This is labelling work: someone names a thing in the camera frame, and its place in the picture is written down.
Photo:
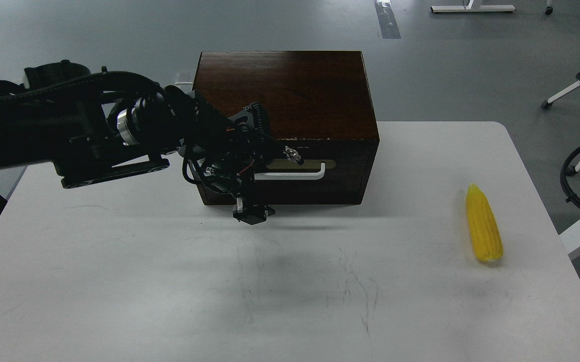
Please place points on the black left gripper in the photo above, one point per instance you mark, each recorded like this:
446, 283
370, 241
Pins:
227, 151

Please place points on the white drawer handle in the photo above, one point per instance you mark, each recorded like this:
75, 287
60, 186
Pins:
293, 175

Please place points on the dark wooden drawer front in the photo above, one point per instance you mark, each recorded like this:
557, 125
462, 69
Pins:
331, 175

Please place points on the yellow corn cob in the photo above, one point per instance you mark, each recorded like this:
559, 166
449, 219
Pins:
485, 236

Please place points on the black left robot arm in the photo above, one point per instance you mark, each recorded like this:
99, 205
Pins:
96, 127

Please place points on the dark wooden drawer cabinet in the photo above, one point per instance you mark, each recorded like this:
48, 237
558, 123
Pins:
318, 103

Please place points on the white desk frame base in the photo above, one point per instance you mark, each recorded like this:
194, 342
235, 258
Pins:
473, 7

